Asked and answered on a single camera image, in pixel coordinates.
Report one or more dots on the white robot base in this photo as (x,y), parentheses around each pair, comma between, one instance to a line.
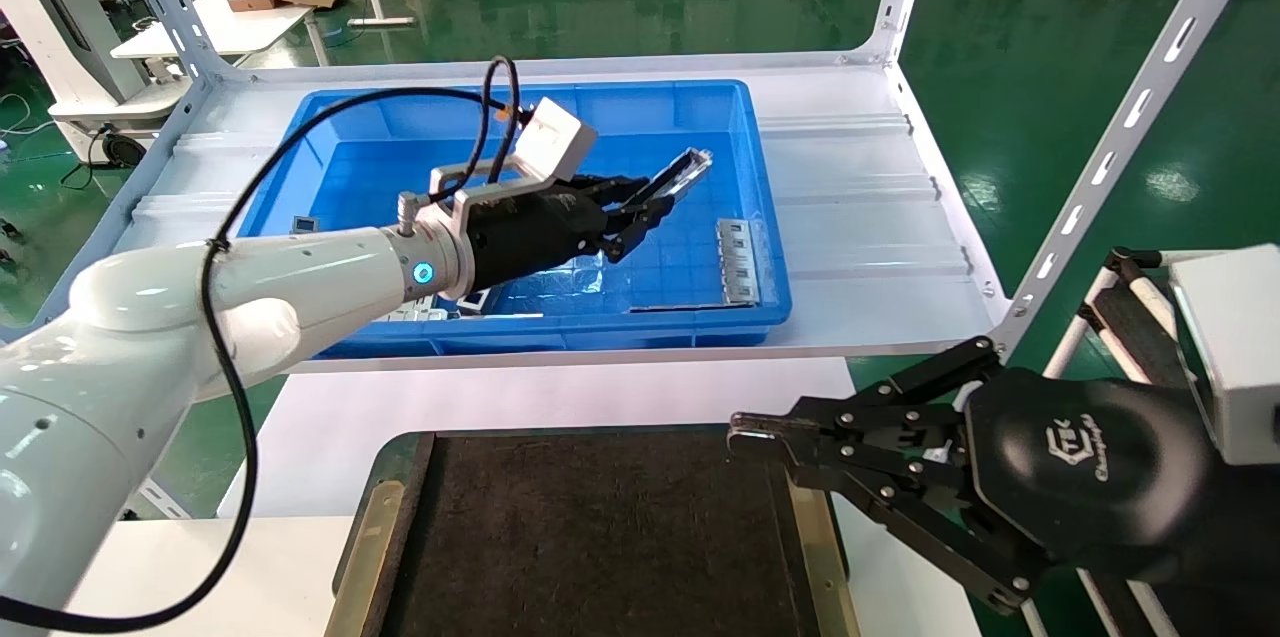
(60,37)

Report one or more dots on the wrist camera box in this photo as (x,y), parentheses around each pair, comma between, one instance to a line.
(1235,347)
(550,142)

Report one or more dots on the blue plastic bin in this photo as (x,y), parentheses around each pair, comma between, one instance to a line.
(640,107)

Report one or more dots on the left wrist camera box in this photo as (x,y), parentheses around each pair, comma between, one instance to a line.
(550,142)

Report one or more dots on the long grey metal channel part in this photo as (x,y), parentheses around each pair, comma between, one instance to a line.
(682,172)

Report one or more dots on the black flat container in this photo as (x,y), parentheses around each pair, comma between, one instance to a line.
(600,517)

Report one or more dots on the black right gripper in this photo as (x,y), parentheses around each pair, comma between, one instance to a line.
(1090,467)

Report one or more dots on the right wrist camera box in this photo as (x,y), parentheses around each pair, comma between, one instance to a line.
(1235,347)

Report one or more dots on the clear plastic film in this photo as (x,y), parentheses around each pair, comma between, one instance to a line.
(575,275)

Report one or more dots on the white and black tube stand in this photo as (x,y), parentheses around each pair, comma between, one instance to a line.
(1120,317)

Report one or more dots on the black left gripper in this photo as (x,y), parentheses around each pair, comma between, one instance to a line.
(530,232)

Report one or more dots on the white table with box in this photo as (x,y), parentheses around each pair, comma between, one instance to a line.
(230,29)

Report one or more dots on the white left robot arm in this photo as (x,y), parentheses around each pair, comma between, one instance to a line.
(300,267)

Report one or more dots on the grey perforated metal plate part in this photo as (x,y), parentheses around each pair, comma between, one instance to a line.
(738,262)

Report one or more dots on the upright grey metal frame part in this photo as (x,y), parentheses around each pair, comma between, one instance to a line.
(304,225)

